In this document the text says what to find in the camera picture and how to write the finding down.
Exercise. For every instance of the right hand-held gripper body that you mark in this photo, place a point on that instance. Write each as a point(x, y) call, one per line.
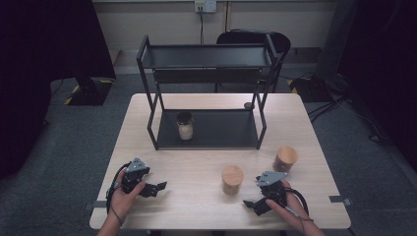
point(270, 187)

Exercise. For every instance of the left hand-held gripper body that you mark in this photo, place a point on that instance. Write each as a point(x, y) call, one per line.
point(135, 175)

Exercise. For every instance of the glass jar of tan contents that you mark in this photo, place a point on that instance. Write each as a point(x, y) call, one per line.
point(232, 175)

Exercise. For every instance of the glass jar of brown sticks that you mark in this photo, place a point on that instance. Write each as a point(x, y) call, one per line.
point(285, 155)

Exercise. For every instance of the glass jar with black lid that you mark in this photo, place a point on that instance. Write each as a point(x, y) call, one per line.
point(185, 129)

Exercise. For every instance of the black metal two-tier rack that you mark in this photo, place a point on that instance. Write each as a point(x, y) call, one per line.
point(223, 131)

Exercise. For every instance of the person's left hand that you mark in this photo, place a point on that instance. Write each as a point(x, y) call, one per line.
point(126, 200)

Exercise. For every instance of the person's right hand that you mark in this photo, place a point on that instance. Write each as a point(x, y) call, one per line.
point(290, 206)

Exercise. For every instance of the small round dark knob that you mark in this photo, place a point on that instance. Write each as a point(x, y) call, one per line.
point(248, 105)

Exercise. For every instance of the stand base with striped tape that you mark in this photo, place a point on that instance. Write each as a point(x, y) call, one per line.
point(91, 93)

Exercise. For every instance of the black chair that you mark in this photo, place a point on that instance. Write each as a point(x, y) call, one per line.
point(282, 42)

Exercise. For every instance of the wide dark curtain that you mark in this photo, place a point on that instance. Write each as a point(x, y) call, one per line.
point(39, 65)

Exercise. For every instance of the narrow dark curtain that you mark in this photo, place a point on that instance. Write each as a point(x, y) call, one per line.
point(387, 65)

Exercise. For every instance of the grey table edge bracket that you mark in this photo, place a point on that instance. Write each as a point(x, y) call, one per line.
point(96, 205)
point(339, 199)

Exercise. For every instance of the wall pipe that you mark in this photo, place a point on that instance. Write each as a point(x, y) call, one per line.
point(226, 14)

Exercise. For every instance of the white wall socket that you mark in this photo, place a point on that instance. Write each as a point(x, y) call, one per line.
point(206, 5)

